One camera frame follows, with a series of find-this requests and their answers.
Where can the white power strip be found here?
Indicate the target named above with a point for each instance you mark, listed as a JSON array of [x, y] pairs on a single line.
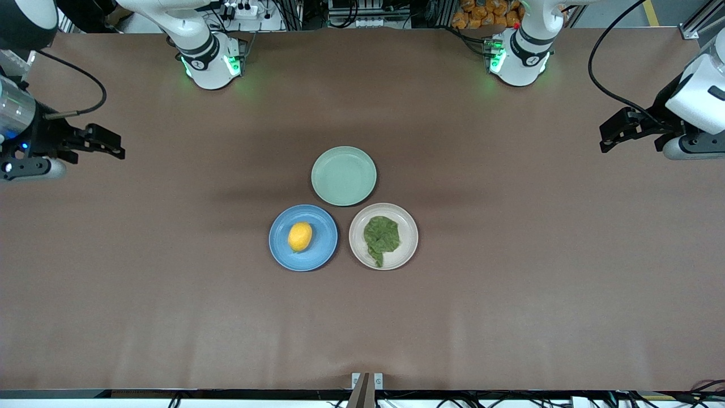
[[249, 12]]

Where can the beige plate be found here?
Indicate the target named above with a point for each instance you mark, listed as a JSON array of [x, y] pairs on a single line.
[[409, 237]]

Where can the aluminium frame profile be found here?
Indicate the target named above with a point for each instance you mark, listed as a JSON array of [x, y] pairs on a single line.
[[699, 22]]

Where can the green plate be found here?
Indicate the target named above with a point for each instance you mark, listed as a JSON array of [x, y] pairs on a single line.
[[344, 175]]

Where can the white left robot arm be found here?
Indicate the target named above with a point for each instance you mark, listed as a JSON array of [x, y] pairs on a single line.
[[524, 62]]

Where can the blue plate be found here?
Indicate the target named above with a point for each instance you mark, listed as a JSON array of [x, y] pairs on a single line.
[[325, 238]]

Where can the brown camera mount bar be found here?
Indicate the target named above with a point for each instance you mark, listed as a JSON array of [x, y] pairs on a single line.
[[362, 396]]

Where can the green lettuce leaf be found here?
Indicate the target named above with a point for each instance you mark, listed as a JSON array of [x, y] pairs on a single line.
[[380, 237]]

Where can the yellow lemon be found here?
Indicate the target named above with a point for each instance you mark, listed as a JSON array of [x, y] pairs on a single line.
[[300, 236]]

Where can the orange packaged items pile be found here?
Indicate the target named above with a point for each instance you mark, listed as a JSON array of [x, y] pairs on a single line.
[[481, 14]]

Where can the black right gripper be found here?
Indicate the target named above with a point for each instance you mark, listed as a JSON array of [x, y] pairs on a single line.
[[47, 139]]

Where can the silver metal bracket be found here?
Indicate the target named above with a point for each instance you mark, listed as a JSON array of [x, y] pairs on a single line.
[[378, 381]]

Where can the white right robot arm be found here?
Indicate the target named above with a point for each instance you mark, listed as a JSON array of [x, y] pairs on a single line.
[[204, 56]]

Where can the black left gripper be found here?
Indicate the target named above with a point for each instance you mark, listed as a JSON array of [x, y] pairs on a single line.
[[659, 115]]

